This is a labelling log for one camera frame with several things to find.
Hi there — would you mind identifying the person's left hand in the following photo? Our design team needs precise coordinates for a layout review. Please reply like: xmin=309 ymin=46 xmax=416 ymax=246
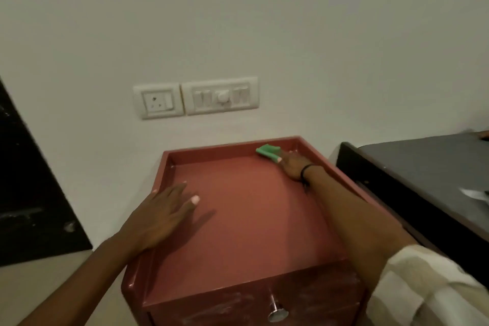
xmin=118 ymin=181 xmax=201 ymax=257

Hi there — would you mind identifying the person's right hand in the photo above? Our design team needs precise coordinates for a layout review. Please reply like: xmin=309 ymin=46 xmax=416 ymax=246
xmin=278 ymin=150 xmax=318 ymax=182

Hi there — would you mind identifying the green cleaning cloth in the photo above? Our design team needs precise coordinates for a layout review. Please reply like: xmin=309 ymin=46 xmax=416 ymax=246
xmin=255 ymin=144 xmax=282 ymax=163

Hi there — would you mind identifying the person's left forearm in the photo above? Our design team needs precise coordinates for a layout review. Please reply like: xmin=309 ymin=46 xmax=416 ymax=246
xmin=17 ymin=235 xmax=148 ymax=326

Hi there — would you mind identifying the person's right forearm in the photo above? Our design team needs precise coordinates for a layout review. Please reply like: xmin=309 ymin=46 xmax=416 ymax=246
xmin=304 ymin=165 xmax=418 ymax=285

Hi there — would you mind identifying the black wristband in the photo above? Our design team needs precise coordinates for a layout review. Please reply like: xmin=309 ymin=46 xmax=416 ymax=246
xmin=300 ymin=164 xmax=315 ymax=187

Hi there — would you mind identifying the red bedside cabinet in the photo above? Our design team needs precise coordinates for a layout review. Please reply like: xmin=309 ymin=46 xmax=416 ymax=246
xmin=121 ymin=136 xmax=406 ymax=326

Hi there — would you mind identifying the red cabinet drawer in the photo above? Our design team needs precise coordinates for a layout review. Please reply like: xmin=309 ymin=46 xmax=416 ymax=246
xmin=143 ymin=260 xmax=368 ymax=326

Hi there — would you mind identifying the round metal drawer knob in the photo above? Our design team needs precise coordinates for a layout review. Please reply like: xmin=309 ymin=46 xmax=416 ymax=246
xmin=267 ymin=293 xmax=289 ymax=323

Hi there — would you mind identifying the black stone slab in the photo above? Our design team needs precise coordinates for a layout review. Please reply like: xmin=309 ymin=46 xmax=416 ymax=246
xmin=0 ymin=77 xmax=94 ymax=268

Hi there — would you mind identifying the white paper sheet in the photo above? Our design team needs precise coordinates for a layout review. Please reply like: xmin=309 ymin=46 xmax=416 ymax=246
xmin=458 ymin=187 xmax=489 ymax=205

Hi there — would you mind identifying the striped white shirt sleeve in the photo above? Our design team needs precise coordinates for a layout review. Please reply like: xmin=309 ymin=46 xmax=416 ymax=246
xmin=364 ymin=244 xmax=489 ymax=326

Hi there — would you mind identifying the white wall switch plate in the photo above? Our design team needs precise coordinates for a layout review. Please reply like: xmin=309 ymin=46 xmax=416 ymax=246
xmin=180 ymin=77 xmax=260 ymax=116

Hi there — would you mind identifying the white wall socket plate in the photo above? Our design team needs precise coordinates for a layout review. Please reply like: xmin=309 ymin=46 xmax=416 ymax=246
xmin=132 ymin=83 xmax=185 ymax=120

